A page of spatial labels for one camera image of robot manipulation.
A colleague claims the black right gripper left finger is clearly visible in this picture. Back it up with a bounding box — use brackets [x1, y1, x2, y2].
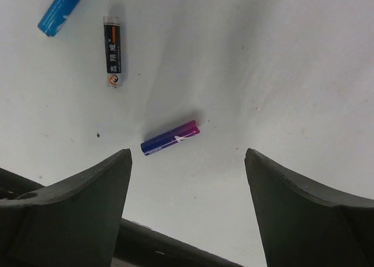
[1, 149, 132, 266]

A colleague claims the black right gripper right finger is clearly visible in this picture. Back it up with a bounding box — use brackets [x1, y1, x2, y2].
[245, 148, 373, 266]

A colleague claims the blue magenta battery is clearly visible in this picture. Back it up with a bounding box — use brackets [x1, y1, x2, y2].
[140, 120, 200, 156]

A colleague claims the black silver battery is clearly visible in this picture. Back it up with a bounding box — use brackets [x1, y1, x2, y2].
[103, 16, 123, 88]

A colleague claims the light blue battery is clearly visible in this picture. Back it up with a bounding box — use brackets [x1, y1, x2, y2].
[37, 0, 81, 37]

